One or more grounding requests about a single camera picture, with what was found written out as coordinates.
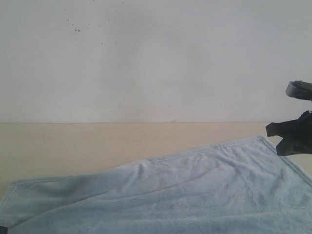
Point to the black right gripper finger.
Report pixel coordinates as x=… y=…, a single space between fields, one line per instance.
x=286 y=147
x=282 y=129

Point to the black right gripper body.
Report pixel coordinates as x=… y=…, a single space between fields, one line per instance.
x=303 y=133

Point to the light blue fleece towel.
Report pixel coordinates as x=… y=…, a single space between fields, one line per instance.
x=237 y=187

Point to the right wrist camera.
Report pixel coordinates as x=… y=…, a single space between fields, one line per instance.
x=299 y=90

